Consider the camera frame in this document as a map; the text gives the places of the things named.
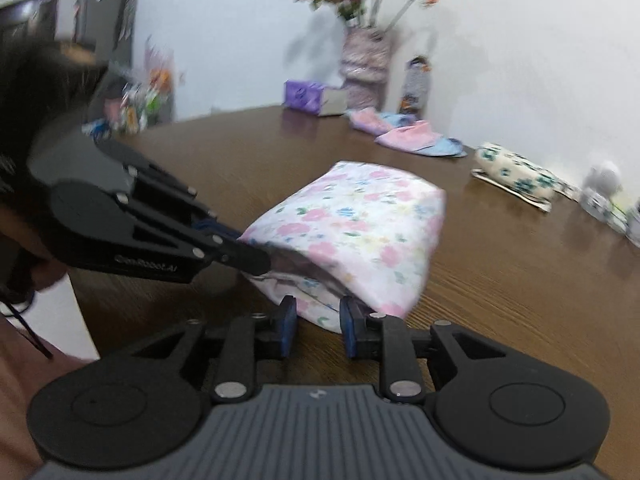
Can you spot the purple tissue pack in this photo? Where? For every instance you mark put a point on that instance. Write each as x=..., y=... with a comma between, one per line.
x=314, y=98

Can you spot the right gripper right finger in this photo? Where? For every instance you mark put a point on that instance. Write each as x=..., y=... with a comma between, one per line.
x=384, y=339

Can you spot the plastic drink bottle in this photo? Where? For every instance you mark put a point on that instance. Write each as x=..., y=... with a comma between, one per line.
x=416, y=86

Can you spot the pink floral baby garment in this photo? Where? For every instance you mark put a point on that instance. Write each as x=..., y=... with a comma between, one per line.
x=360, y=230

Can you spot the grey round tin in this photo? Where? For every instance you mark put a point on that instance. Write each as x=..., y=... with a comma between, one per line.
x=633, y=224

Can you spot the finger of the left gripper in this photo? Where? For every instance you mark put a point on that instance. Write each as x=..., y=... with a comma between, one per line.
x=220, y=247
x=213, y=231

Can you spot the floral cream fabric pouch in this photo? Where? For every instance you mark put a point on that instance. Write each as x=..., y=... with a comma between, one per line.
x=515, y=174

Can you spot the grey cabinet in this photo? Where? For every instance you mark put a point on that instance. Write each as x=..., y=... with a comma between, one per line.
x=106, y=27

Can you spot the purple knitted vase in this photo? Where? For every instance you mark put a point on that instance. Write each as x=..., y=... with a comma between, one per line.
x=365, y=62

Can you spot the pink blue towel cap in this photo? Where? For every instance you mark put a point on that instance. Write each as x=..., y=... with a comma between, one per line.
x=405, y=133

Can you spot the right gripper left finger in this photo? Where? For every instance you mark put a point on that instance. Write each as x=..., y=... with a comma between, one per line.
x=244, y=343

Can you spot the clutter rack with packets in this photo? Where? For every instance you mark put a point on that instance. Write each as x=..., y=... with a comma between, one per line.
x=131, y=99

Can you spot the person left hand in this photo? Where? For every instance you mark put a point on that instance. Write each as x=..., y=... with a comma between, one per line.
x=46, y=273

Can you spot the white robot figurine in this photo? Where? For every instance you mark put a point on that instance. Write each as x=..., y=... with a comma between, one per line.
x=602, y=183

